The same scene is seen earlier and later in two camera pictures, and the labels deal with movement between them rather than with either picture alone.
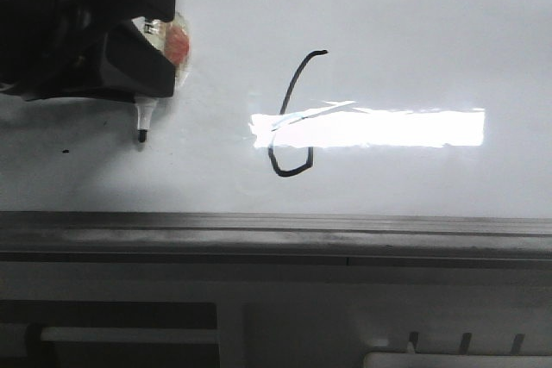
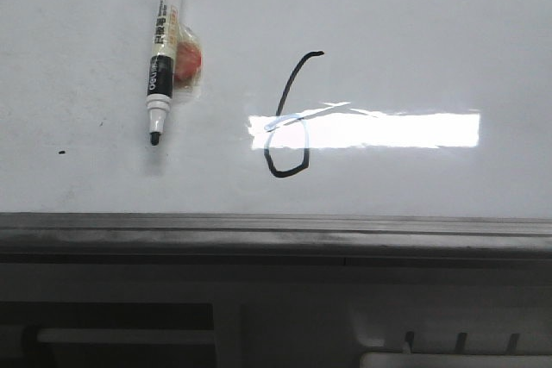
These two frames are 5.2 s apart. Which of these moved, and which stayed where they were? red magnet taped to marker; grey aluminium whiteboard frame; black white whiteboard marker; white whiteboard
Moved: black white whiteboard marker; red magnet taped to marker
Stayed: grey aluminium whiteboard frame; white whiteboard
